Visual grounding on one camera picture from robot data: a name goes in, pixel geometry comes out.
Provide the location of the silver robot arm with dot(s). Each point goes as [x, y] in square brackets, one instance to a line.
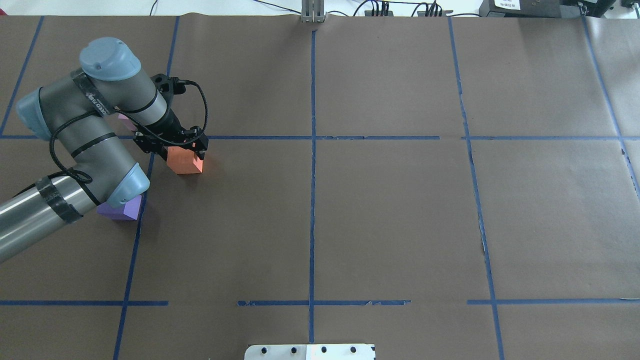
[94, 166]

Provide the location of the white pedestal column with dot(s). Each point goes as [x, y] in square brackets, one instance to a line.
[322, 351]

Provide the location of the pink foam block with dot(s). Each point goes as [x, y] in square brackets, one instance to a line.
[127, 122]

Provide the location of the aluminium frame post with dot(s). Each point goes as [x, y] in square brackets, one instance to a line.
[313, 11]

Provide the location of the purple foam block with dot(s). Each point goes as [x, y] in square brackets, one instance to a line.
[130, 211]

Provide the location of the orange foam block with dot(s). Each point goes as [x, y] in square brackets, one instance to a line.
[183, 161]

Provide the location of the black computer box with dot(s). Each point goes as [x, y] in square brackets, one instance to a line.
[554, 9]

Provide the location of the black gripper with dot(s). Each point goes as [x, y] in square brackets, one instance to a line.
[170, 125]

